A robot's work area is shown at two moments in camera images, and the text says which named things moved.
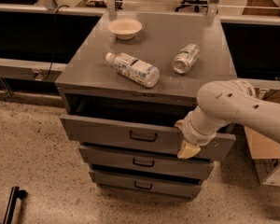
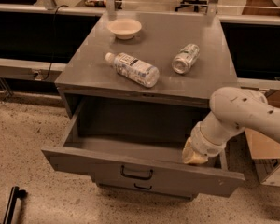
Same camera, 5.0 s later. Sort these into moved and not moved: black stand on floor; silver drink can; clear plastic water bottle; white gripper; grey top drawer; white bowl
Moved: grey top drawer; white gripper
Not moved: silver drink can; white bowl; black stand on floor; clear plastic water bottle
